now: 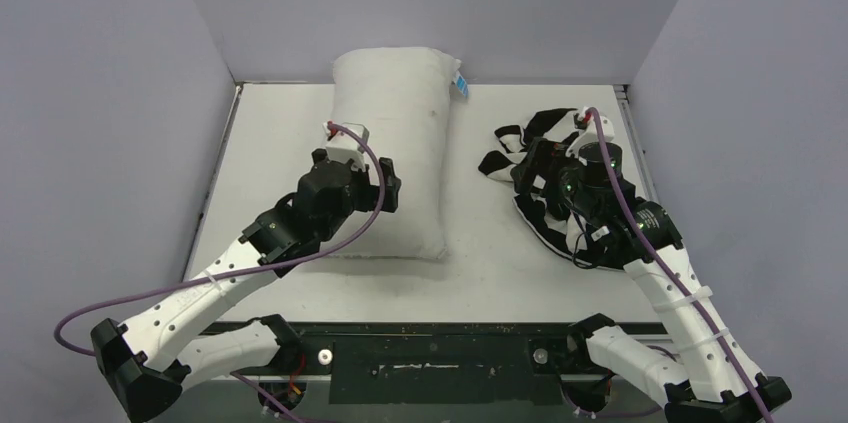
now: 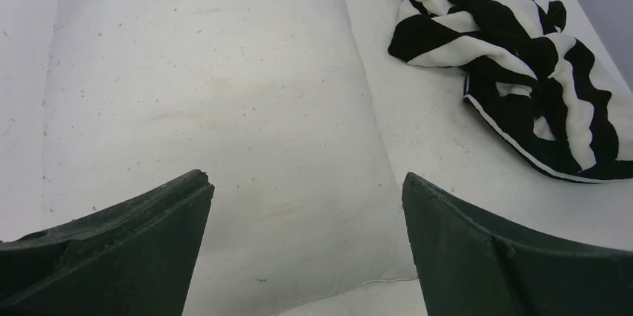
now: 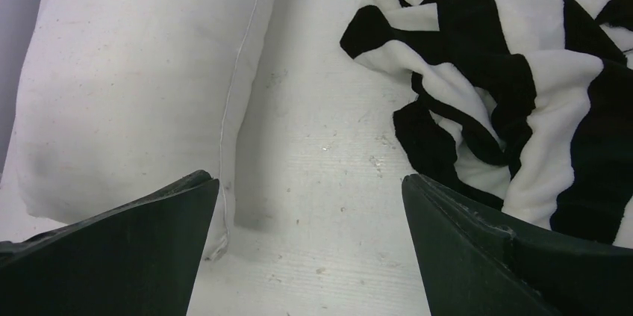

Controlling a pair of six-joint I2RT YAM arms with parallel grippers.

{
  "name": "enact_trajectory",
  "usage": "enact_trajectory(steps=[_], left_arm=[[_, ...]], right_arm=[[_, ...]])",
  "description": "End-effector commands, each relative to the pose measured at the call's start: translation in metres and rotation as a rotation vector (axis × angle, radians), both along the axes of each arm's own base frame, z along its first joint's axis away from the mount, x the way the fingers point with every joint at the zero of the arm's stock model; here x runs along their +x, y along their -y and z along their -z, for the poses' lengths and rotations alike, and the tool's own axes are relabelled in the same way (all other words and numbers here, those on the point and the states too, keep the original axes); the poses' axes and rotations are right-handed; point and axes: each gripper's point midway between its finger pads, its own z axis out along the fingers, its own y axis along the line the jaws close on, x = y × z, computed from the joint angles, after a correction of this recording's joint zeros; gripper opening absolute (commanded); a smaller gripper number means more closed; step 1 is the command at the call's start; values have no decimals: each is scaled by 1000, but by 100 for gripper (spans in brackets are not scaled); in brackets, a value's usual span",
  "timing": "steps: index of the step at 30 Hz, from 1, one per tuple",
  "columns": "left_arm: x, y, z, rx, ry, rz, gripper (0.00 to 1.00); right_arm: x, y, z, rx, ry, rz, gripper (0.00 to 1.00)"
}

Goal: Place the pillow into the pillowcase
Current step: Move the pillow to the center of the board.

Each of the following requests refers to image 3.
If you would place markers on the black white striped pillowcase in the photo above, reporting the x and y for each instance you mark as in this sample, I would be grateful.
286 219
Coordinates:
522 105

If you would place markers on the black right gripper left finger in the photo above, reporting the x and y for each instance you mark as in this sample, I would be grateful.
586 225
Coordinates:
137 259

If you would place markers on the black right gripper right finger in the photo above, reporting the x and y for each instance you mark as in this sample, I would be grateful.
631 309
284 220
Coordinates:
475 260

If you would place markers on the white pillow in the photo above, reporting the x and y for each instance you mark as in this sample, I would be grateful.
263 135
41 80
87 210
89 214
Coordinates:
118 98

